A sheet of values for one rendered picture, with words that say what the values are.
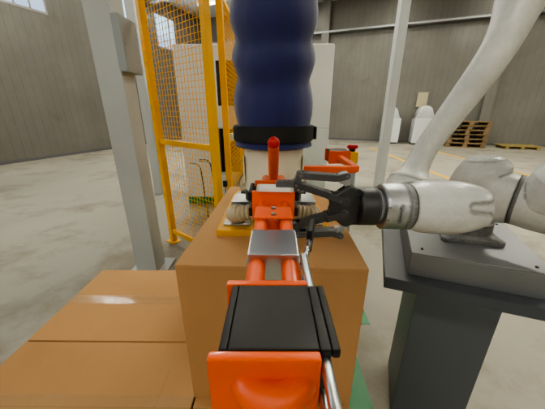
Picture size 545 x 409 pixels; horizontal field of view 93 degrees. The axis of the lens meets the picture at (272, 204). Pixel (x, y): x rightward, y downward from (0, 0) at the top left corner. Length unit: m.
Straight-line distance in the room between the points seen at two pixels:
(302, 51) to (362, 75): 11.78
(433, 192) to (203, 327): 0.55
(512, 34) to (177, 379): 1.09
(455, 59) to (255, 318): 12.62
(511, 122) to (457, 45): 3.41
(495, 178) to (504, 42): 0.43
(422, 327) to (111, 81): 2.09
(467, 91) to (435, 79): 11.85
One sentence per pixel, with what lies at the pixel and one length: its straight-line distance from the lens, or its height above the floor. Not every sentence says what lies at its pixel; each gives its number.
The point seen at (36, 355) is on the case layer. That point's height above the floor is 0.54.
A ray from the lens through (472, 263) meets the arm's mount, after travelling 0.97.
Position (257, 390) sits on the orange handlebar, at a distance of 0.20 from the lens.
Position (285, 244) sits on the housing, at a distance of 0.33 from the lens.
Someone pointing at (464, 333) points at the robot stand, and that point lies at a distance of 1.23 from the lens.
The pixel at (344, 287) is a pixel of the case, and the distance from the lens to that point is 0.59.
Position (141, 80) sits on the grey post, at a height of 1.63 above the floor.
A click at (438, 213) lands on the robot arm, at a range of 0.54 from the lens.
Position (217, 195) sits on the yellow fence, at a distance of 1.99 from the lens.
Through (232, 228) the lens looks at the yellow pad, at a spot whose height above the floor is 0.96.
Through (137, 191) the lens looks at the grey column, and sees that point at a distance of 2.10.
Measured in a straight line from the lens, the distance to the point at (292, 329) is 0.21.
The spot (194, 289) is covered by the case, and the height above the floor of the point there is 0.89.
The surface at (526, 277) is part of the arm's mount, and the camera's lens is 1.03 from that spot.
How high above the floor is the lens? 1.25
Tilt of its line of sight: 20 degrees down
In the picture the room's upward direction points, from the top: straight up
